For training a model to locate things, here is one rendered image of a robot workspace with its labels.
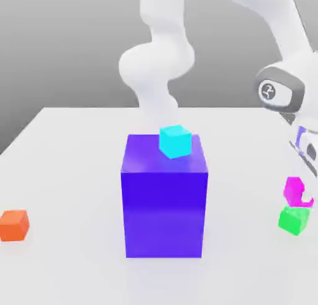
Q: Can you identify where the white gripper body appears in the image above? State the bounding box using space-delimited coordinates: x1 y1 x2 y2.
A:
288 140 318 195

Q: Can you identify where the small cyan cube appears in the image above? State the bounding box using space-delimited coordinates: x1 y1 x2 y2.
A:
158 124 193 160

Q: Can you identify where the small green cube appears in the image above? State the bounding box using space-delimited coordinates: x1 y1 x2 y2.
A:
278 206 312 237

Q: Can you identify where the small orange cube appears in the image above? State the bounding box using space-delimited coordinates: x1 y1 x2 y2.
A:
0 209 30 242

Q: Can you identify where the large blue box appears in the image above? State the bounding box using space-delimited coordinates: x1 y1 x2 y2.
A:
120 134 209 259

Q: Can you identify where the small magenta cube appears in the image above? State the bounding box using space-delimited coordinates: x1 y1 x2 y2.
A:
283 176 315 208

